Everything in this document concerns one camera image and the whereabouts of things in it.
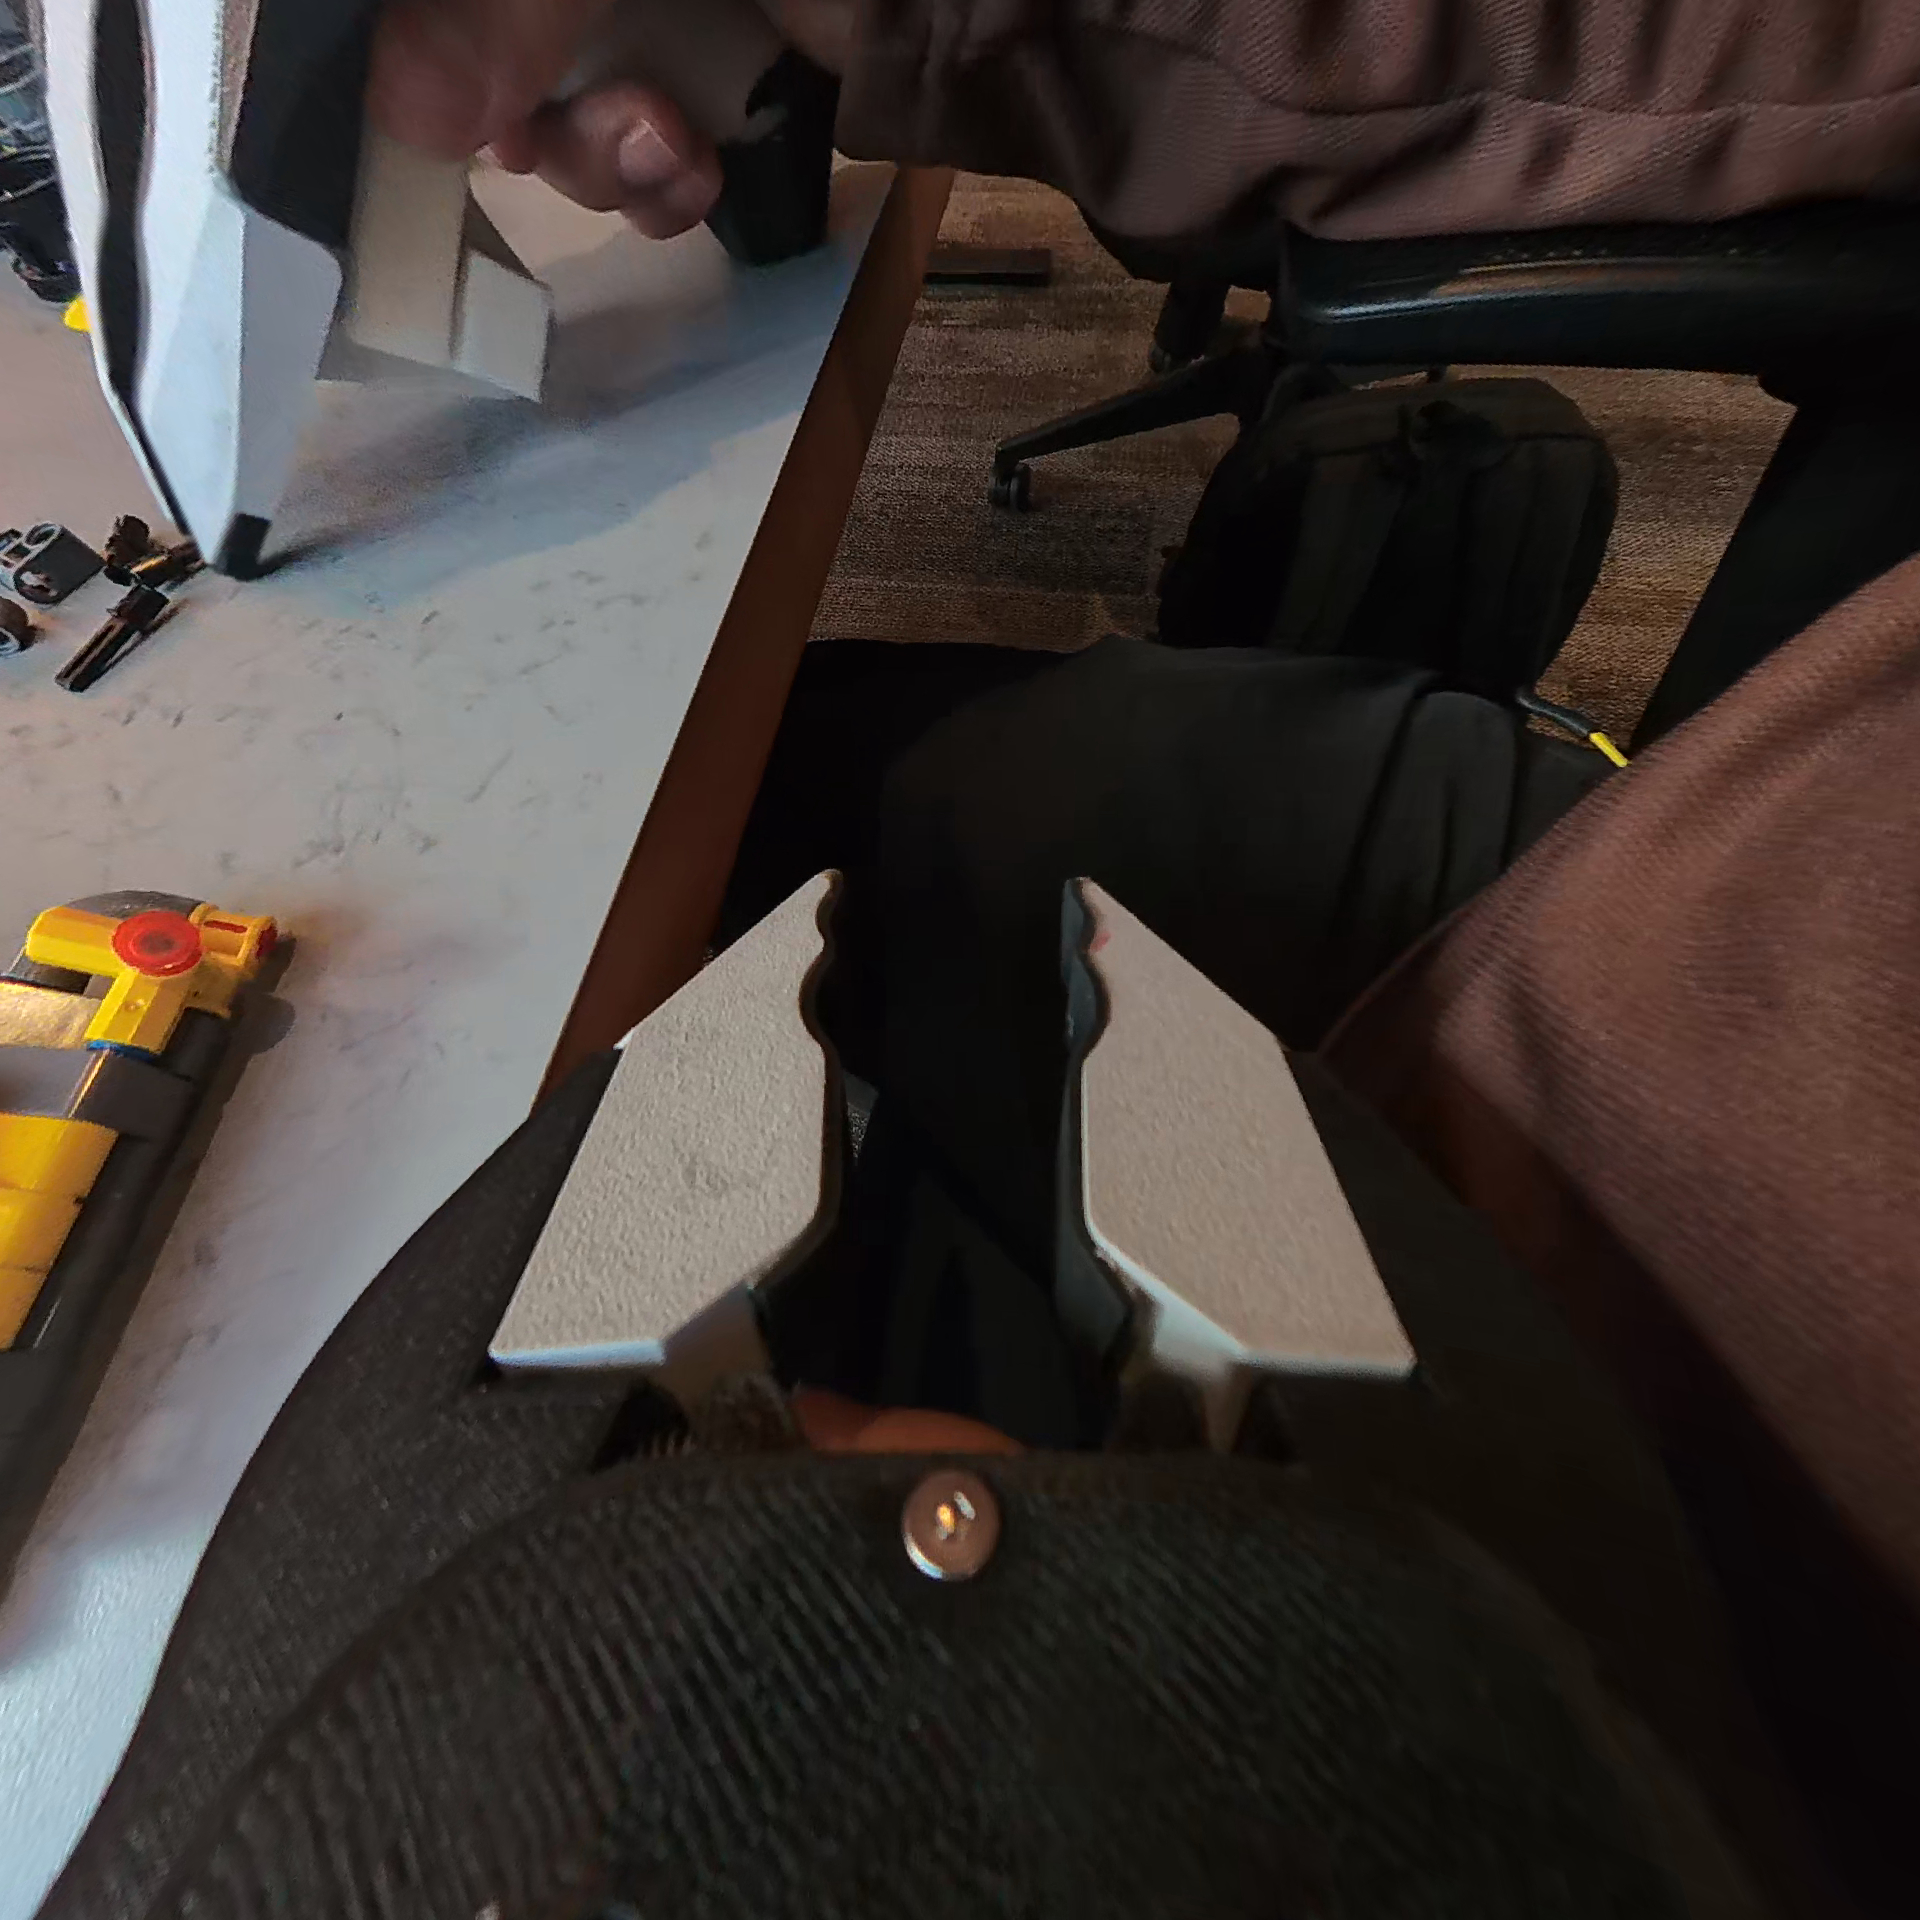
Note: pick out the person's right forearm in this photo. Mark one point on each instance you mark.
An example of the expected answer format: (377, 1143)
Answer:
(1425, 107)

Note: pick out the short black pin piece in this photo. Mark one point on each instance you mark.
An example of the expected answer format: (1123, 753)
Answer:
(128, 535)

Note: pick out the black swivel chair with casters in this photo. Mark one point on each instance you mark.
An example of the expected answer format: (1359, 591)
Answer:
(1108, 422)

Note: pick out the black backpack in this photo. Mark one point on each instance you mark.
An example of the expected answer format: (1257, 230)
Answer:
(1381, 525)

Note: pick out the person's legs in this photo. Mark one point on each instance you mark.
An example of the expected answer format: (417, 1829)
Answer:
(1171, 796)

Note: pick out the black office chair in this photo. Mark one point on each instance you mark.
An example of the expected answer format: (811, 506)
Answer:
(1575, 284)

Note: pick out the person's right hand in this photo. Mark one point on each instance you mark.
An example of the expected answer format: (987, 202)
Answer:
(616, 158)

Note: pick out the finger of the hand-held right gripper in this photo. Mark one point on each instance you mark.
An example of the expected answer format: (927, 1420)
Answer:
(195, 301)
(75, 225)

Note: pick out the grey desk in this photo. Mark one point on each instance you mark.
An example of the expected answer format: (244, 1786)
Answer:
(450, 750)

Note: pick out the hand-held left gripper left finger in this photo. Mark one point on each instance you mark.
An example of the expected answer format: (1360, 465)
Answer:
(675, 1186)

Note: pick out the yellow toy vehicle assembly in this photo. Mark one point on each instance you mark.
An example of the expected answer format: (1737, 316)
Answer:
(75, 1142)

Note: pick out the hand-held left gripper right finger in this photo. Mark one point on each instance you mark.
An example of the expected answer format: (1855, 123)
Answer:
(1244, 1186)

